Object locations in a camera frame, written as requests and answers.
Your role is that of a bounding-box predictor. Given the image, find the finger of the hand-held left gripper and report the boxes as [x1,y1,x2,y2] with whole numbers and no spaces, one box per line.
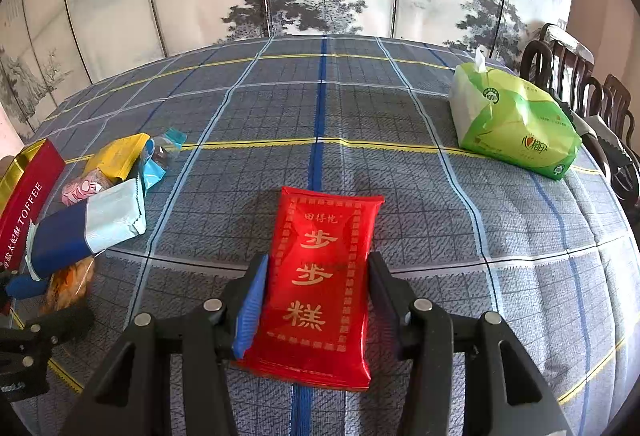
[24,304,96,348]
[0,272,53,312]

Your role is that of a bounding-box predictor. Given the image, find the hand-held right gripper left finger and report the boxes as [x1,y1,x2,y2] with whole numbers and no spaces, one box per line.
[60,253,271,436]

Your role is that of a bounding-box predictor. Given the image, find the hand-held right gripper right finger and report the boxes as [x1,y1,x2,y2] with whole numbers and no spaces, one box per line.
[367,252,573,436]

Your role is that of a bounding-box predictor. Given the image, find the blue and silver snack packet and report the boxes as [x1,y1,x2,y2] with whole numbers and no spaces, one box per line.
[25,178,147,282]

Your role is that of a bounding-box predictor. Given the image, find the red snack packet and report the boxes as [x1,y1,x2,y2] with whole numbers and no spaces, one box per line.
[237,186,386,391]

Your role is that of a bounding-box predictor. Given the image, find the red tin box gold inside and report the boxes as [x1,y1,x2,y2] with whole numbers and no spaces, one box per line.
[0,138,67,274]

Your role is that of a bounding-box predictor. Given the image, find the pink candy packet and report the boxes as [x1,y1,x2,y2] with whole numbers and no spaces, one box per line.
[61,168,116,207]

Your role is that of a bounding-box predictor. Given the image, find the yellow snack packet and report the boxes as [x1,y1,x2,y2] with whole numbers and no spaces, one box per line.
[85,132,152,182]

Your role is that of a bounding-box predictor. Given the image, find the small teal candy packet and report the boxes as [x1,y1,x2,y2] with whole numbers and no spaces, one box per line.
[141,127,188,189]

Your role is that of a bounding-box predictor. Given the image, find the clear bag of orange snacks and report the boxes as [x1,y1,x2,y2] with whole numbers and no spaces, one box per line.
[40,256,96,314]

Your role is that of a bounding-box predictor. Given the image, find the green tissue pack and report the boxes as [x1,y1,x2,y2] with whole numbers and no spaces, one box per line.
[447,45,583,181]

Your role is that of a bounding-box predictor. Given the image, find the dark wooden chairs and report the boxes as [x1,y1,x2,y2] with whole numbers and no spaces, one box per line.
[555,101,640,207]

